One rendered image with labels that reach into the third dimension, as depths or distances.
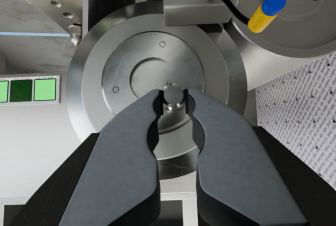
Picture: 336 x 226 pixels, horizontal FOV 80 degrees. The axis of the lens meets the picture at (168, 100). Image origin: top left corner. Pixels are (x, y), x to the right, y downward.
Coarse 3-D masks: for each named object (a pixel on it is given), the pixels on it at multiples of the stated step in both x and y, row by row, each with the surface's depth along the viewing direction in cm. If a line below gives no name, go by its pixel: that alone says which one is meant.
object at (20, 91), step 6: (12, 84) 50; (18, 84) 50; (24, 84) 50; (30, 84) 50; (12, 90) 50; (18, 90) 50; (24, 90) 50; (30, 90) 50; (12, 96) 50; (18, 96) 50; (24, 96) 50
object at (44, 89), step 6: (36, 84) 50; (42, 84) 50; (48, 84) 50; (54, 84) 50; (36, 90) 50; (42, 90) 50; (48, 90) 50; (54, 90) 50; (36, 96) 49; (42, 96) 49; (48, 96) 49; (54, 96) 49
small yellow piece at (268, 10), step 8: (224, 0) 12; (264, 0) 9; (272, 0) 9; (280, 0) 9; (232, 8) 12; (264, 8) 9; (272, 8) 9; (280, 8) 9; (240, 16) 11; (256, 16) 10; (264, 16) 9; (272, 16) 9; (248, 24) 11; (256, 24) 10; (264, 24) 10; (256, 32) 11
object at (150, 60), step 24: (120, 48) 15; (144, 48) 15; (168, 48) 15; (192, 48) 15; (120, 72) 14; (144, 72) 14; (168, 72) 15; (192, 72) 14; (120, 96) 14; (168, 120) 14
